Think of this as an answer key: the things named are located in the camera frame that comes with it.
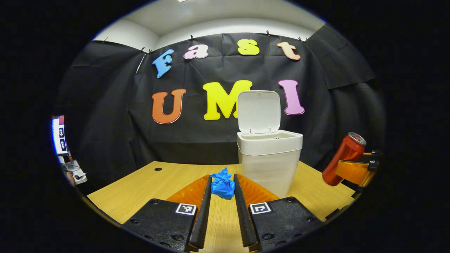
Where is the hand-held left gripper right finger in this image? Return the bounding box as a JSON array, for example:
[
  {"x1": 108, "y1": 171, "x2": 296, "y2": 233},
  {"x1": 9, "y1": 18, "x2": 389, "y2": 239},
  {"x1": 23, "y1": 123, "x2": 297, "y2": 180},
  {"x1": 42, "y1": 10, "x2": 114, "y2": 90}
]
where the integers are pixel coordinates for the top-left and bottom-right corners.
[{"x1": 233, "y1": 173, "x2": 324, "y2": 252}]

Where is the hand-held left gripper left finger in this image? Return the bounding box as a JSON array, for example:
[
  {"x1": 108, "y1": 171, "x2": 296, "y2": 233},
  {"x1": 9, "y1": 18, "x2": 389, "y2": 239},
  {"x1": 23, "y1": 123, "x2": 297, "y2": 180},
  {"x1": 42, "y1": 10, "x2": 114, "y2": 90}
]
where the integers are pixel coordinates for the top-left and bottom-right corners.
[{"x1": 121, "y1": 175, "x2": 213, "y2": 252}]

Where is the red pop can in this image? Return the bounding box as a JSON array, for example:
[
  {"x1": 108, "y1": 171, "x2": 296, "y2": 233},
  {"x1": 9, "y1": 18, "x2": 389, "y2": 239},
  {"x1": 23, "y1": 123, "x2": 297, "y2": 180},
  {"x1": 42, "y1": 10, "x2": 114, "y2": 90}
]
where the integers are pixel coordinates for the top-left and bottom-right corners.
[{"x1": 322, "y1": 132, "x2": 367, "y2": 187}]

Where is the blue paper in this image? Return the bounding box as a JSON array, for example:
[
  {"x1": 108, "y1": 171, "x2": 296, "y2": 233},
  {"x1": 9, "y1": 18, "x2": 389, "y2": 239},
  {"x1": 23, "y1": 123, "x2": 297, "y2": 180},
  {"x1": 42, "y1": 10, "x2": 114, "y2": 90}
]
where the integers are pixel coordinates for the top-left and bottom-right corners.
[{"x1": 210, "y1": 167, "x2": 235, "y2": 200}]

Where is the white desktop garbage bin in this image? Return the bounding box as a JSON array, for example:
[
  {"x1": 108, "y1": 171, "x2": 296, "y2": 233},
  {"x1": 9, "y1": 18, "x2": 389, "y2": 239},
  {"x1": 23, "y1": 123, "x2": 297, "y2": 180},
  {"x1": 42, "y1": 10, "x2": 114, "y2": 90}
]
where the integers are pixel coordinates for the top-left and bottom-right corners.
[{"x1": 237, "y1": 90, "x2": 303, "y2": 198}]

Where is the white side desk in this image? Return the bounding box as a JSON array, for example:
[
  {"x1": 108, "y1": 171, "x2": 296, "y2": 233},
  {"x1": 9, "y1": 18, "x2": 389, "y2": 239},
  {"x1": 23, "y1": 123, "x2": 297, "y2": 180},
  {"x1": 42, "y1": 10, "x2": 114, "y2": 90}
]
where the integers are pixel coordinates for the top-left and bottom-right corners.
[{"x1": 63, "y1": 160, "x2": 88, "y2": 186}]

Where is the computer monitor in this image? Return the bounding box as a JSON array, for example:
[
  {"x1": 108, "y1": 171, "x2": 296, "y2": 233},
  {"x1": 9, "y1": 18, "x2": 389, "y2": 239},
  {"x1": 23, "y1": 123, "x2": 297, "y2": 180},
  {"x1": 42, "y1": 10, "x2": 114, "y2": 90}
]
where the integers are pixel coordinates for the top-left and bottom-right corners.
[{"x1": 52, "y1": 115, "x2": 70, "y2": 157}]

